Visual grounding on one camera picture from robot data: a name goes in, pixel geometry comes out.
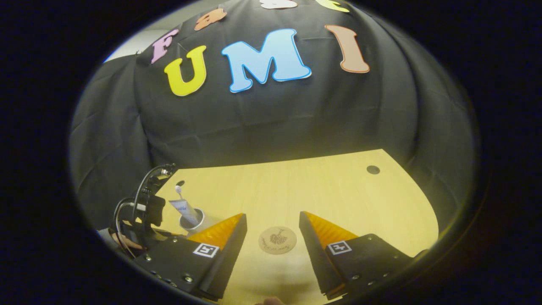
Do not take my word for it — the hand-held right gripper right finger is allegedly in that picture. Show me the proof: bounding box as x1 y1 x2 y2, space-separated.
299 211 428 300

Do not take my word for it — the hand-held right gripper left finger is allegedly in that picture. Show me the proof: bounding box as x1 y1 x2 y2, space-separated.
135 213 248 302

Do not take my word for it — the white toothpaste tube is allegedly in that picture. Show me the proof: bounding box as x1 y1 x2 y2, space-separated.
169 199 202 226

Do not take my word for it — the round wooden coaster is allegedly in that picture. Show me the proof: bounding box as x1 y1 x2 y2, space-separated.
258 226 298 255

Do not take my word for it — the white cup with wooden handle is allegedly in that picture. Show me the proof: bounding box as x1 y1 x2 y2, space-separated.
179 208 223 238

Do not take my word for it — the wooden desktop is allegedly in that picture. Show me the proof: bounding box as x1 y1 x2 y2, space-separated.
100 148 440 305

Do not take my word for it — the black backdrop cloth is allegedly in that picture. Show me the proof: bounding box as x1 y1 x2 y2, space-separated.
69 0 477 233

